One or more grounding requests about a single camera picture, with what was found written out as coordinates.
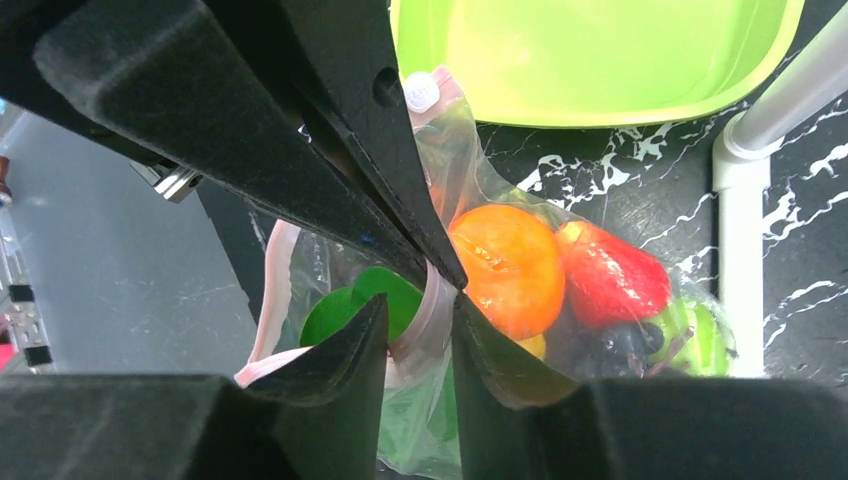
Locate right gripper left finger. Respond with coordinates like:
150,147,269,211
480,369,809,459
1,294,388,479

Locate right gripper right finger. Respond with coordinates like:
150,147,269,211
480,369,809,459
452,296,847,479

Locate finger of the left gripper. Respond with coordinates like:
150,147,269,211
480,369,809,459
280,1,467,289
33,1,426,284

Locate clear zip top bag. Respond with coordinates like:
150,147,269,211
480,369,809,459
235,68,736,479

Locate yellow fake pepper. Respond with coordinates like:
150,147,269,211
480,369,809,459
516,334,547,361

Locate green fake leaf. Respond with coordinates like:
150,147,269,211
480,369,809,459
299,266,425,347

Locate fake purple grapes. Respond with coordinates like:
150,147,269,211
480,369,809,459
544,310,665,380

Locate orange fake fruit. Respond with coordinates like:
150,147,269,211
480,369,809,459
448,204,566,340

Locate red fake fruit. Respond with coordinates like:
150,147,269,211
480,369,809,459
555,220,672,330

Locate green fake apple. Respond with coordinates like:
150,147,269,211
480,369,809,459
642,296,733,377

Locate lime green plastic tray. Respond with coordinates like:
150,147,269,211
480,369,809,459
389,0,803,128

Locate white PVC pipe frame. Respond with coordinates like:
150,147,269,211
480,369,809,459
712,7,847,378

